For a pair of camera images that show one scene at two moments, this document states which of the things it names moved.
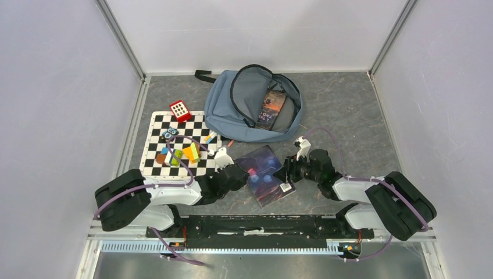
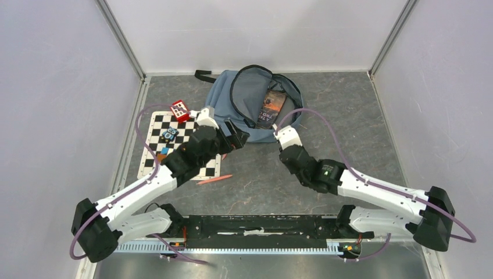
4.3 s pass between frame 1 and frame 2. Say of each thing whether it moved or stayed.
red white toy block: stayed
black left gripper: moved
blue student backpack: stayed
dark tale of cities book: stayed
